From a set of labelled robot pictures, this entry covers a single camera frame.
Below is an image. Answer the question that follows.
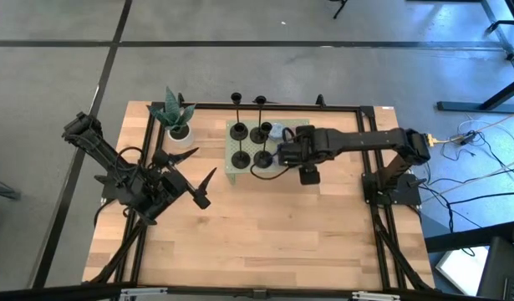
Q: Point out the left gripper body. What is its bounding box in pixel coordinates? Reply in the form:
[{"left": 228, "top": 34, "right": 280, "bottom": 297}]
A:
[{"left": 152, "top": 149, "right": 211, "bottom": 212}]

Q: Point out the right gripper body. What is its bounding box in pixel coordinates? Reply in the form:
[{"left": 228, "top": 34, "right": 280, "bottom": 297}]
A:
[{"left": 298, "top": 125, "right": 324, "bottom": 186}]

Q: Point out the black metal candlestick holder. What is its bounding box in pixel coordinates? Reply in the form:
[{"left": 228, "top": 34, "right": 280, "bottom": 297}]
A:
[
  {"left": 231, "top": 122, "right": 252, "bottom": 171},
  {"left": 253, "top": 120, "right": 274, "bottom": 170},
  {"left": 249, "top": 94, "right": 269, "bottom": 145},
  {"left": 229, "top": 91, "right": 250, "bottom": 142}
]

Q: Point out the light blue candle tin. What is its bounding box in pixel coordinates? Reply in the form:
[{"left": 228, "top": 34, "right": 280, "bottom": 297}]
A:
[{"left": 268, "top": 123, "right": 288, "bottom": 141}]

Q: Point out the snake plant in white pot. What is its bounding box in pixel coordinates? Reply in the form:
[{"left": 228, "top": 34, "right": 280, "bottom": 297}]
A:
[{"left": 146, "top": 85, "right": 197, "bottom": 150}]

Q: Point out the green perforated metal shelf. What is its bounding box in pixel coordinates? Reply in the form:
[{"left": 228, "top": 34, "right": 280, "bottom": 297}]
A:
[{"left": 224, "top": 119, "right": 312, "bottom": 185}]

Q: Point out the black desk foot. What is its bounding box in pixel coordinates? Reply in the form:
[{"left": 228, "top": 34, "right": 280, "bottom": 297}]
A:
[
  {"left": 436, "top": 74, "right": 514, "bottom": 115},
  {"left": 423, "top": 220, "right": 514, "bottom": 254}
]

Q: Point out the black chair leg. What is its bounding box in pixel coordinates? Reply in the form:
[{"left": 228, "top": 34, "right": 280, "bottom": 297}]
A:
[{"left": 328, "top": 0, "right": 350, "bottom": 20}]

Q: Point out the white flat panel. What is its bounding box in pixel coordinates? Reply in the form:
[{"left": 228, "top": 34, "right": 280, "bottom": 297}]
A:
[{"left": 434, "top": 245, "right": 491, "bottom": 297}]

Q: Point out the gray chair base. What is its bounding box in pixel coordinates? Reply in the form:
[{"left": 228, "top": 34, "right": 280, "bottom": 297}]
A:
[{"left": 0, "top": 175, "right": 23, "bottom": 202}]

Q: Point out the dark laptop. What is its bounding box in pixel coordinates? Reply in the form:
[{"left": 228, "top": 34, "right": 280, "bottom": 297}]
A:
[{"left": 476, "top": 236, "right": 514, "bottom": 301}]

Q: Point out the black desk leg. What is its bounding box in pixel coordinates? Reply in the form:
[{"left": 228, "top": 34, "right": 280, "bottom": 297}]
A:
[{"left": 481, "top": 0, "right": 514, "bottom": 64}]

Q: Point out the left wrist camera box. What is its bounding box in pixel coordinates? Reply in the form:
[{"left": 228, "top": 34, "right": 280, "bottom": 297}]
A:
[{"left": 162, "top": 171, "right": 183, "bottom": 196}]

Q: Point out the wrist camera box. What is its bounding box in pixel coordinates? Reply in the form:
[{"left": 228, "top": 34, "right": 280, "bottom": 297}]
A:
[
  {"left": 276, "top": 140, "right": 302, "bottom": 167},
  {"left": 162, "top": 171, "right": 183, "bottom": 196}
]

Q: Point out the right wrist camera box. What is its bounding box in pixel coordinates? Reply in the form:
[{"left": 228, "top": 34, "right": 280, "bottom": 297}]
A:
[{"left": 276, "top": 140, "right": 302, "bottom": 167}]

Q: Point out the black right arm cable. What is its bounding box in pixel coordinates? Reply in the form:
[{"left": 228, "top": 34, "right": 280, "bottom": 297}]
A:
[{"left": 250, "top": 161, "right": 302, "bottom": 181}]

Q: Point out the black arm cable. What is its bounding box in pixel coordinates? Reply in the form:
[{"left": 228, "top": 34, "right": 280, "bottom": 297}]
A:
[
  {"left": 114, "top": 145, "right": 145, "bottom": 176},
  {"left": 250, "top": 161, "right": 302, "bottom": 181}
]

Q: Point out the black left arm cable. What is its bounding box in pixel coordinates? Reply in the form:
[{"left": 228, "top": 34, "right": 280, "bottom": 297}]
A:
[{"left": 114, "top": 145, "right": 145, "bottom": 176}]

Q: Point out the black aluminium rig frame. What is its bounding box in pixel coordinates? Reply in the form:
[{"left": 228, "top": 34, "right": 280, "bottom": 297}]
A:
[{"left": 0, "top": 94, "right": 491, "bottom": 301}]

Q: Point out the black floor cable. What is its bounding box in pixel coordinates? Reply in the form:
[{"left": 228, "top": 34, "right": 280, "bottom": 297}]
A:
[
  {"left": 446, "top": 190, "right": 514, "bottom": 207},
  {"left": 419, "top": 183, "right": 477, "bottom": 257}
]

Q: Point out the white floor cable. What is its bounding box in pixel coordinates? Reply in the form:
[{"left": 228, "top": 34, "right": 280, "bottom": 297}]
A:
[{"left": 456, "top": 119, "right": 514, "bottom": 145}]

